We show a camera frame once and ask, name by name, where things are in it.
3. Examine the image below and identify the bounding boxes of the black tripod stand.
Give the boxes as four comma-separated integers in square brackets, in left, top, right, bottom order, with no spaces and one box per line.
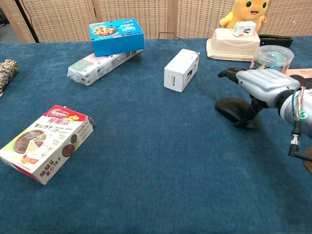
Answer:
[14,0,39,43]

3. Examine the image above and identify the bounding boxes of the white rectangular carton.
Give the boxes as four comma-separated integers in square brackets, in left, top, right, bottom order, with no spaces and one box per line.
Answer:
[163,48,200,93]

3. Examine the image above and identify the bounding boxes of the beige lidded food container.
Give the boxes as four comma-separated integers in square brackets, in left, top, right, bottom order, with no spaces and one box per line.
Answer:
[206,28,261,62]

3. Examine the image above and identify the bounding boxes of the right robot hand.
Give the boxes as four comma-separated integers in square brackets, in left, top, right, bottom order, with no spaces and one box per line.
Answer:
[217,67,301,129]

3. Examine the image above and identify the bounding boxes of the clear jar of binder clips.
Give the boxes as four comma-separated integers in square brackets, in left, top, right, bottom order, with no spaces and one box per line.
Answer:
[250,45,294,74]

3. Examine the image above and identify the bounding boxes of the yellow plush toy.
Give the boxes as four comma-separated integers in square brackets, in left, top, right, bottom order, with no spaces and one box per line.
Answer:
[219,0,271,34]

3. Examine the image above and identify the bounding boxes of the red white biscuit box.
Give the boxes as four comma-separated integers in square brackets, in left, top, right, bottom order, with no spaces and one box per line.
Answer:
[0,104,96,185]

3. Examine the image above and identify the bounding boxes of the cartoon girl mouse pad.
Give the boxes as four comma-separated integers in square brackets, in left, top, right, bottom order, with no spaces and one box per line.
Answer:
[284,68,312,90]

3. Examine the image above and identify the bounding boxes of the black stapler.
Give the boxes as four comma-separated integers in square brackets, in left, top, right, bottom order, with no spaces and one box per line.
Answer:
[258,34,293,48]

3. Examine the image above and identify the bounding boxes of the small white cube box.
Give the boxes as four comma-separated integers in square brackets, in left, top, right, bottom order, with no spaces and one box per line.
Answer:
[232,21,257,38]

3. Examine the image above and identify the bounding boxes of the plastic-wrapped white tissue pack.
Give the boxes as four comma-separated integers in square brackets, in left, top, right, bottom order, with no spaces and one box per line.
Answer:
[67,49,144,87]

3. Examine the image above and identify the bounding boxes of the black computer mouse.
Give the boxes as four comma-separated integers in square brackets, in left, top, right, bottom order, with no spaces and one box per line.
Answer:
[214,97,260,129]

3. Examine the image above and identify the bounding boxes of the woven folding screen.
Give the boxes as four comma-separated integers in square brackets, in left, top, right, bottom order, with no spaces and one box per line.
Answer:
[0,0,312,44]

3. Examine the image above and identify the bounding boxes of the blue table cloth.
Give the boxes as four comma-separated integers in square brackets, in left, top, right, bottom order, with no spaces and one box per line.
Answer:
[0,36,312,234]

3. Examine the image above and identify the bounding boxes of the braided rope bundle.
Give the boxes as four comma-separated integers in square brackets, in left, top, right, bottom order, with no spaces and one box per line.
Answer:
[0,59,20,98]

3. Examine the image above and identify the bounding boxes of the blue cookie box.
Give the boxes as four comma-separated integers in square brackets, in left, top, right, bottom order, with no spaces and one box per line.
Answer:
[89,18,146,58]

